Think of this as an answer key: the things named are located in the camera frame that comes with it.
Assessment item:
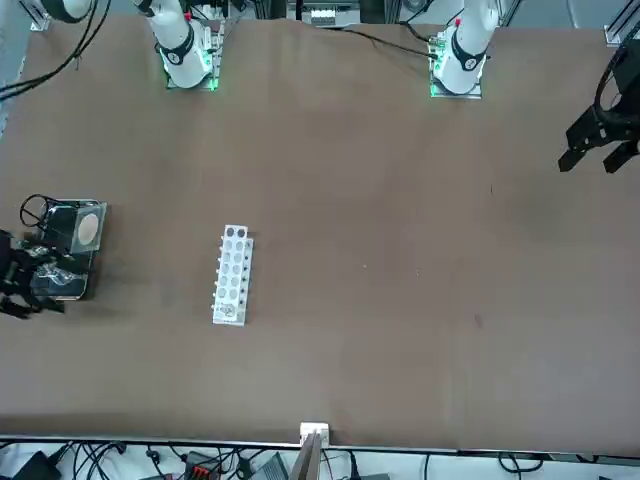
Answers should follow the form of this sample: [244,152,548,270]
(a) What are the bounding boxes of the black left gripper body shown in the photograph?
[597,38,640,144]

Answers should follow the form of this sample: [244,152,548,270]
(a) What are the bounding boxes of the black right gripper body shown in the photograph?
[0,229,24,301]

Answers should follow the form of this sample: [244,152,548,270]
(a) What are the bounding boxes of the clear glass flask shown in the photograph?
[30,259,84,292]

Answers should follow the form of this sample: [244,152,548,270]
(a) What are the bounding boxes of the steel tray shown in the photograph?
[22,198,108,302]

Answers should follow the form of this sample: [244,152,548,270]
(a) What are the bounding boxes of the large black power adapter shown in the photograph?
[10,451,62,480]

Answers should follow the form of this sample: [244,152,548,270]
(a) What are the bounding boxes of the white test tube rack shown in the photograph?
[211,224,255,327]

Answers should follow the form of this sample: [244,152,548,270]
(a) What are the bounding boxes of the power strip with red switches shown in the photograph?
[183,451,222,480]

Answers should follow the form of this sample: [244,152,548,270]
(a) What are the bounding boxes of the white side table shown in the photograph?
[0,439,640,480]

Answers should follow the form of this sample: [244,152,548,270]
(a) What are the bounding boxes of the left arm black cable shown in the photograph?
[594,47,626,121]

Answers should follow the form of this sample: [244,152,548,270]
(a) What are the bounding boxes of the aluminium frame post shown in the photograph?
[19,0,52,32]
[604,0,640,47]

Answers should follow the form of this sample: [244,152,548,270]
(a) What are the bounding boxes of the black cable across table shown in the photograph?
[314,24,442,66]

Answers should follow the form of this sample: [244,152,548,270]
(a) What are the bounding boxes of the aluminium camera mount post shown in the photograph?
[298,422,331,480]

